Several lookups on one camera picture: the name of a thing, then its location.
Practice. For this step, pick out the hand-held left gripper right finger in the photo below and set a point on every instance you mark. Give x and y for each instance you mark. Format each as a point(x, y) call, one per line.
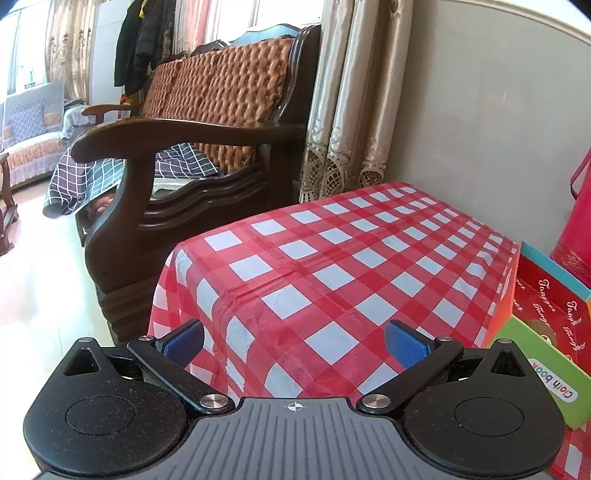
point(406, 345)

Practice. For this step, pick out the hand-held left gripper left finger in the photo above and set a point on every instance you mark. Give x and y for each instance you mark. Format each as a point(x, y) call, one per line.
point(184, 345)

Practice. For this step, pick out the green cloth book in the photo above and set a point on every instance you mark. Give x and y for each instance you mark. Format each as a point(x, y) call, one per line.
point(521, 341)

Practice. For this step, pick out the red checked tablecloth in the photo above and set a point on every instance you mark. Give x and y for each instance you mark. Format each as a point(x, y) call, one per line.
point(323, 258)

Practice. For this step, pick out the red printed box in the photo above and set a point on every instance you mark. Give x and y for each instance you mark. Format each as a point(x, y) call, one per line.
point(549, 295)

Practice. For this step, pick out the dark blue checked blanket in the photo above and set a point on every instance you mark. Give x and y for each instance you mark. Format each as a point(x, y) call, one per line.
point(78, 180)

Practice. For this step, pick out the red bag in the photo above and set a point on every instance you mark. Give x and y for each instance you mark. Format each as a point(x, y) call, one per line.
point(577, 221)

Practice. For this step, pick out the dark wooden sofa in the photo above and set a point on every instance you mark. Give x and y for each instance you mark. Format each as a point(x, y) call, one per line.
point(138, 129)

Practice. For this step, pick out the brown woven back cushion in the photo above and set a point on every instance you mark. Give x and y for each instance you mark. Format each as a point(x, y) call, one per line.
point(221, 92)

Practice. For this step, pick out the beige embroidered curtain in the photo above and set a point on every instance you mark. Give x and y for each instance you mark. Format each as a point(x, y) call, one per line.
point(351, 92)

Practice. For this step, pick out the sofa with grey cover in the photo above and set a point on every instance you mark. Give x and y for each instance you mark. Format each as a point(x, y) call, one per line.
point(32, 115)

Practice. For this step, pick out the black hanging coat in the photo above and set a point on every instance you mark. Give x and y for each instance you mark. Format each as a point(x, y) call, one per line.
point(138, 41)

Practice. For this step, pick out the sheer floral curtain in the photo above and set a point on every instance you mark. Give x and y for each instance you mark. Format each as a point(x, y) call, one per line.
point(69, 46)

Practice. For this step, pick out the wooden chair frame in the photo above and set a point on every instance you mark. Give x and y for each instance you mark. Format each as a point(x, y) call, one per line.
point(7, 203)

